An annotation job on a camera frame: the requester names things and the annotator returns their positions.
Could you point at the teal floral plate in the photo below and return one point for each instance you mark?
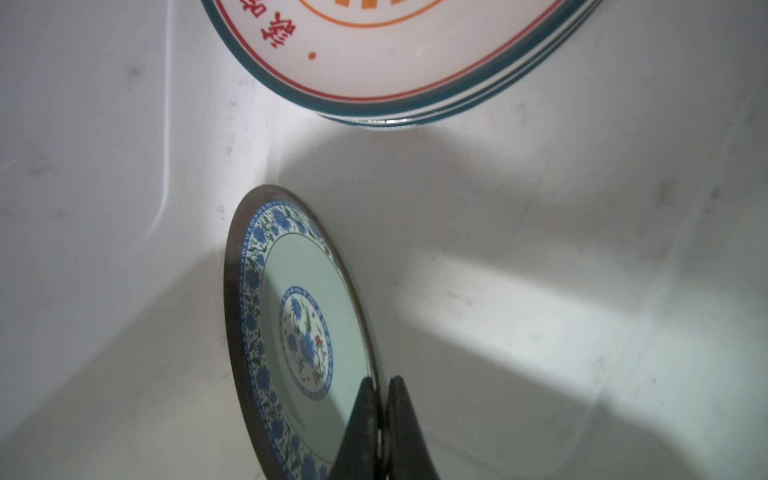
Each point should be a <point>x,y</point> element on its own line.
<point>298,338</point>

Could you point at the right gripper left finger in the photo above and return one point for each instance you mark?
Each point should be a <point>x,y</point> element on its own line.
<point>357,457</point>

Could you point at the white plastic bin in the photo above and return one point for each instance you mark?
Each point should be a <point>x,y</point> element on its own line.
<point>571,277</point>

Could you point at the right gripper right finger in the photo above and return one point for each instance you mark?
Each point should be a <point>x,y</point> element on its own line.
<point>409,456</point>

